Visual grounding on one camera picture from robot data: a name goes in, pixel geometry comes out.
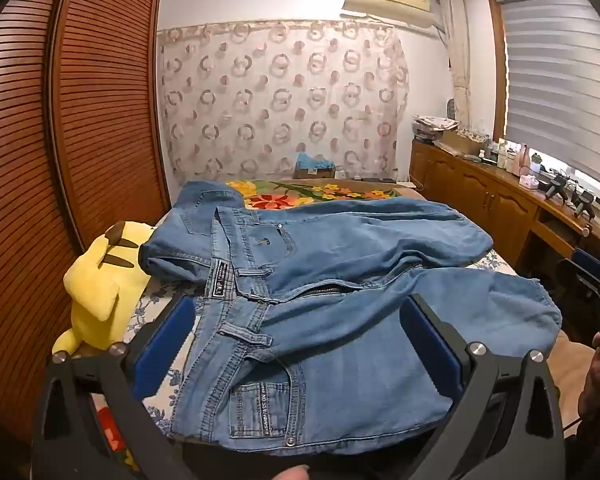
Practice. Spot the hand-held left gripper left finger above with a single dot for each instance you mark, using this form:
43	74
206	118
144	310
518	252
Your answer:
162	345

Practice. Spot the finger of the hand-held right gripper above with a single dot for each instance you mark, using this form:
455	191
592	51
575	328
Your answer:
587	265

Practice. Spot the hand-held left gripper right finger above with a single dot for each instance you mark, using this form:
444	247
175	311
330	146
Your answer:
430	345

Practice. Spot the blue denim pants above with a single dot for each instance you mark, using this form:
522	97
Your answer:
330	270

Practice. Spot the person's left hand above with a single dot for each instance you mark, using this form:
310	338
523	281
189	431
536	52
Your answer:
292	474

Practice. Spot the blue floral white sheet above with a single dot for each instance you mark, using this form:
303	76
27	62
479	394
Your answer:
155	292

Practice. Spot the black tool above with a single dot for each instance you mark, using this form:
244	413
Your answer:
572	197

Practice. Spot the yellow plush toy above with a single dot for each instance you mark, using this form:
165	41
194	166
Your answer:
97	290

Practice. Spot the pink bag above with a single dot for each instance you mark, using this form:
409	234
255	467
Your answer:
521	160

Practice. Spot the wooden cabinet desk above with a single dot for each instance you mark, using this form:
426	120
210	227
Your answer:
480	195

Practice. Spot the open cardboard box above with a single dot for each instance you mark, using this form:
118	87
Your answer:
464	141

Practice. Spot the flower printed blanket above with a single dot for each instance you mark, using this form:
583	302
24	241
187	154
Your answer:
310	192

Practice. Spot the grey window blind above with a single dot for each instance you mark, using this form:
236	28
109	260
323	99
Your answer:
560	70

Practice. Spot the stack of papers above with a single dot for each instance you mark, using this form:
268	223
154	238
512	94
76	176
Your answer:
436	125

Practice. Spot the wooden louvered wardrobe door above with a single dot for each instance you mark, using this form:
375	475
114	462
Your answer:
15	200
105	110

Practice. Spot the light blue cloth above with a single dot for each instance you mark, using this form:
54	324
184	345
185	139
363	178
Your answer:
312	161

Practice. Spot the cream window curtain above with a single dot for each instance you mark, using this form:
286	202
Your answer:
457	55

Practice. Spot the circle patterned wall curtain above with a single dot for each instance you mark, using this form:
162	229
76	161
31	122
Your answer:
280	95

